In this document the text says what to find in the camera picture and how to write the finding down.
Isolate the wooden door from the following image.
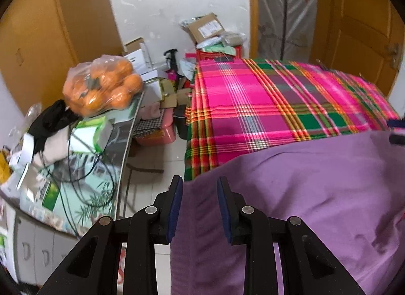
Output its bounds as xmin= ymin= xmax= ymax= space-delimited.
xmin=310 ymin=0 xmax=404 ymax=96

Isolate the black kettle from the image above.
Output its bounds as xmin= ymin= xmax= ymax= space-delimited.
xmin=173 ymin=105 xmax=189 ymax=140

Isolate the bag of oranges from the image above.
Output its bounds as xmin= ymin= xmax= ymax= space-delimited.
xmin=63 ymin=55 xmax=144 ymax=117

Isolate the black cable on table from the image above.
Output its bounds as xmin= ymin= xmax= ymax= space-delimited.
xmin=40 ymin=123 xmax=118 ymax=235

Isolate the grey drawer cabinet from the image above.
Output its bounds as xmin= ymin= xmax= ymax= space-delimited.
xmin=6 ymin=207 xmax=77 ymax=287

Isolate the purple knit sweater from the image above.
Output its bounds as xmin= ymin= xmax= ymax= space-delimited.
xmin=170 ymin=131 xmax=404 ymax=294

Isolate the folding side table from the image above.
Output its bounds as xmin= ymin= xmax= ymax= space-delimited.
xmin=1 ymin=93 xmax=144 ymax=237

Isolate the wooden wardrobe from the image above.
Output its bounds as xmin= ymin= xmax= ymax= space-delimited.
xmin=1 ymin=0 xmax=122 ymax=113

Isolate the cardboard box with label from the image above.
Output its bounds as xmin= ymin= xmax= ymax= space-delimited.
xmin=186 ymin=13 xmax=225 ymax=44

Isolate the pink plastic basket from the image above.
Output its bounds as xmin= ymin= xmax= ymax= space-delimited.
xmin=133 ymin=108 xmax=176 ymax=147

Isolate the pink plaid bed cover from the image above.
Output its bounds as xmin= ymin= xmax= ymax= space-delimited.
xmin=185 ymin=59 xmax=398 ymax=180

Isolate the plastic covered doorway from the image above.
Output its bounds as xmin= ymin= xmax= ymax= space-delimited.
xmin=257 ymin=0 xmax=317 ymax=62

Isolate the black folded cloth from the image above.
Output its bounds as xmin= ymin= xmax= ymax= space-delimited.
xmin=27 ymin=99 xmax=80 ymax=154

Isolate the green white medicine box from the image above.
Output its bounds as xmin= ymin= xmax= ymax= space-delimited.
xmin=69 ymin=117 xmax=113 ymax=154

